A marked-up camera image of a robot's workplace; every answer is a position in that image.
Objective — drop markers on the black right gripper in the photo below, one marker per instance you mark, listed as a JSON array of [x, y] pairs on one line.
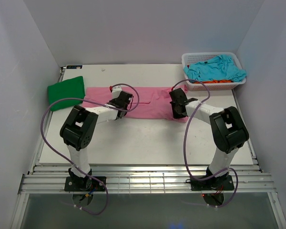
[[175, 115]]

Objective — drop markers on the orange t shirt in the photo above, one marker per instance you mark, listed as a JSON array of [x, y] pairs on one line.
[[218, 81]]

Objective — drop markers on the blue label sticker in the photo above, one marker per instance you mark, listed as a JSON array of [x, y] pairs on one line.
[[74, 67]]

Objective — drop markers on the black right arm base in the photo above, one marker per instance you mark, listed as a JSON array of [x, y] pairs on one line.
[[213, 189]]

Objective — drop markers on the blue t shirt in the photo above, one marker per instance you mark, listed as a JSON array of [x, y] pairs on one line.
[[219, 68]]

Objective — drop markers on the green folded t shirt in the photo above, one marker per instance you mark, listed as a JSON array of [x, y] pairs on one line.
[[72, 88]]

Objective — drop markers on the aluminium frame rail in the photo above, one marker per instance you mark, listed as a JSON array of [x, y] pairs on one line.
[[47, 179]]

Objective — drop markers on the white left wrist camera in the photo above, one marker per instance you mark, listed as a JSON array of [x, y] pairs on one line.
[[115, 91]]

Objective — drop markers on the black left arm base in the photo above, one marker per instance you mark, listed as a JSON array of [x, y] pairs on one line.
[[82, 189]]

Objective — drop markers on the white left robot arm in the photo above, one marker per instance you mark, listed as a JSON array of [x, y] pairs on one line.
[[78, 129]]

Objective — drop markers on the pink t shirt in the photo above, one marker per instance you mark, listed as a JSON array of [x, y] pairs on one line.
[[154, 102]]

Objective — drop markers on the white plastic basket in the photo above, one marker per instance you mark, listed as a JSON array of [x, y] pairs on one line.
[[190, 58]]

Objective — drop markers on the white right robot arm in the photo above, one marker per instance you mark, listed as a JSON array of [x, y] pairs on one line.
[[228, 130]]

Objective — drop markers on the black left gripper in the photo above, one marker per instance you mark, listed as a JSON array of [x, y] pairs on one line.
[[113, 100]]

